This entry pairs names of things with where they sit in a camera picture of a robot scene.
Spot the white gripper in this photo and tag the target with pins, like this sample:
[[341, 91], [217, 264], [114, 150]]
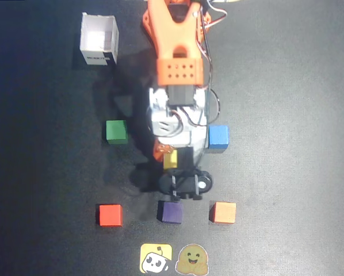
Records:
[[160, 152]]

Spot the yellow wooden cube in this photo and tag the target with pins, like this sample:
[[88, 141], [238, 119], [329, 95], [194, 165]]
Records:
[[170, 159]]

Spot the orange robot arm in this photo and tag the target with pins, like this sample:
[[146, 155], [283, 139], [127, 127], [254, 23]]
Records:
[[175, 37]]

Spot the green wooden cube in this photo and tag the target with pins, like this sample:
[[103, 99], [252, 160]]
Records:
[[116, 131]]

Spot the purple wooden cube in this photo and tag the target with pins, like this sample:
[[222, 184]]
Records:
[[170, 212]]

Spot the blue wooden cube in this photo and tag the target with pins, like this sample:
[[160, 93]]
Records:
[[218, 136]]

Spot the red wooden cube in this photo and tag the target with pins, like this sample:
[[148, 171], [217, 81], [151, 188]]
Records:
[[110, 215]]

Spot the orange wooden cube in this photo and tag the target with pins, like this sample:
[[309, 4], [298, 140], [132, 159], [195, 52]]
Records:
[[223, 212]]

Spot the yellow robot face sticker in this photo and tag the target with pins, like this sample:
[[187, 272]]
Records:
[[155, 258]]

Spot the hugging face emoji sticker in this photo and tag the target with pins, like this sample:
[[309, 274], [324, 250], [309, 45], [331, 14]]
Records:
[[192, 258]]

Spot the white open cardboard box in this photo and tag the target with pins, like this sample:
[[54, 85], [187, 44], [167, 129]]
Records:
[[98, 40]]

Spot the black felt mat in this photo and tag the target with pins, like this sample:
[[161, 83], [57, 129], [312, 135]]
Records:
[[290, 143]]

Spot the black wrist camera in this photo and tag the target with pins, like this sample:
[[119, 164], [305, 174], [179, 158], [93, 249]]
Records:
[[186, 184]]

